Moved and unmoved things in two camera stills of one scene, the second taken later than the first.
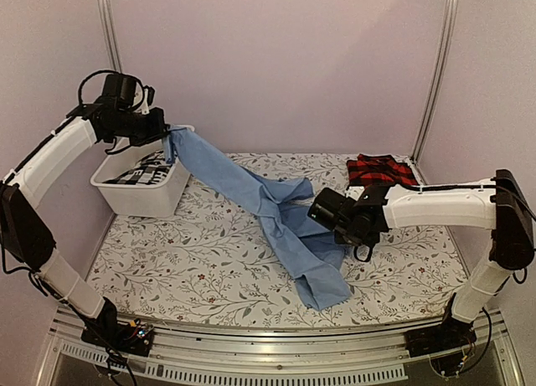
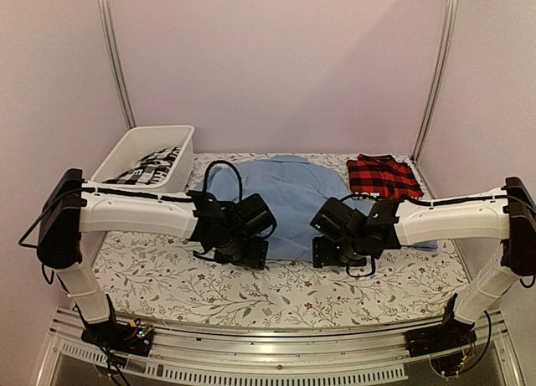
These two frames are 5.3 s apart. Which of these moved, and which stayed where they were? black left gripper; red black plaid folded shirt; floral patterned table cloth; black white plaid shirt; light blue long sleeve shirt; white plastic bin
Moved: black left gripper; light blue long sleeve shirt
Stayed: white plastic bin; black white plaid shirt; red black plaid folded shirt; floral patterned table cloth
